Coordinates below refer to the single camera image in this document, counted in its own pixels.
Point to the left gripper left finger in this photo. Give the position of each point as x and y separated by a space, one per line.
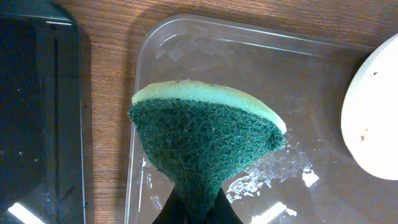
173 211

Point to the brown clear plastic tray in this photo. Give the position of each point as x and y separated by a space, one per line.
304 80

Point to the white plate top dirty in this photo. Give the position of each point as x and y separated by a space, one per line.
369 113

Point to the black plastic tray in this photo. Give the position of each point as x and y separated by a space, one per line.
42 63

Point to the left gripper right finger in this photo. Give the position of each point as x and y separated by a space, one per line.
222 211

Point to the green yellow scrub sponge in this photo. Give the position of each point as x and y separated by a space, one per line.
199 135

